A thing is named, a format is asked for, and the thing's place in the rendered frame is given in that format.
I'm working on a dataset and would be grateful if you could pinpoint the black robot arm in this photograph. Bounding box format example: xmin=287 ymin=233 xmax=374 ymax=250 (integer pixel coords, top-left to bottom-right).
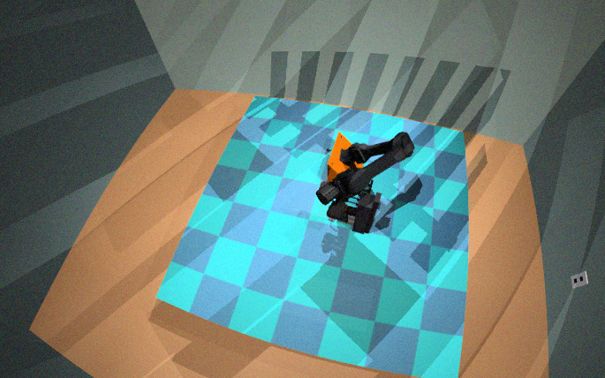
xmin=315 ymin=131 xmax=415 ymax=206

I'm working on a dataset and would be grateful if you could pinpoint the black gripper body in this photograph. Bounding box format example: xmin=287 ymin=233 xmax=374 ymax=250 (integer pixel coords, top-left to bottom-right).
xmin=327 ymin=195 xmax=349 ymax=221

